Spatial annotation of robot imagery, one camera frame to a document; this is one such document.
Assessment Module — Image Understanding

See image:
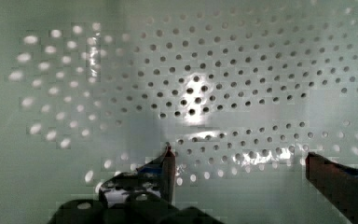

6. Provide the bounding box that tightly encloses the mint green oval strainer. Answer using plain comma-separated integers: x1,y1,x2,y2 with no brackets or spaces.
0,0,358,224

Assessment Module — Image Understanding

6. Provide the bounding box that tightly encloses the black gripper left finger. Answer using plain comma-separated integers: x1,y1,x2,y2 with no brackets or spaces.
98,144,176,205

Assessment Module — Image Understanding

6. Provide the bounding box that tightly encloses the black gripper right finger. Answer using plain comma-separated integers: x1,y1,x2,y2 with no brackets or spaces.
306,152,358,224

